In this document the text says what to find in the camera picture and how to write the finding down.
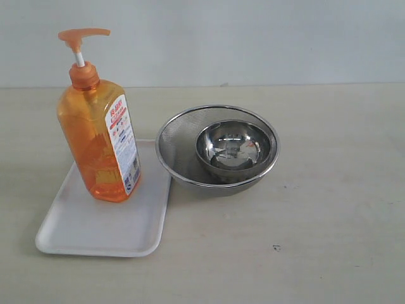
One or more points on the orange pump soap bottle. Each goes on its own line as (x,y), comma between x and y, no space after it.
(94,116)

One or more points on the small stainless steel bowl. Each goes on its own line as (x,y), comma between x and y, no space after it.
(233,151)

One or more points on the steel mesh strainer basket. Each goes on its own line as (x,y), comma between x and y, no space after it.
(175,148)

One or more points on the white rectangular plastic tray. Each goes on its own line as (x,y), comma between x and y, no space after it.
(78,224)

